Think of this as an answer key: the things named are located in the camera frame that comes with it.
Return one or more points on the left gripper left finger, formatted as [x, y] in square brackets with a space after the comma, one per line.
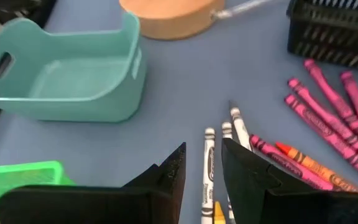
[104, 205]

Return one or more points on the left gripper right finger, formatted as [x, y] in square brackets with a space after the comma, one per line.
[275, 202]

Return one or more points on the orange crayon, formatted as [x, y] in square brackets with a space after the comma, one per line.
[315, 167]

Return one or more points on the yellow crayon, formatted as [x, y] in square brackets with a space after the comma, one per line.
[218, 213]

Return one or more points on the green plastic basket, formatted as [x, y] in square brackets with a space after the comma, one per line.
[17, 174]

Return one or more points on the teal plastic bin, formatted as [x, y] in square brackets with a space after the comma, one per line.
[73, 102]

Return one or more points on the black plastic basket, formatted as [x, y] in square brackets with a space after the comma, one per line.
[322, 37]

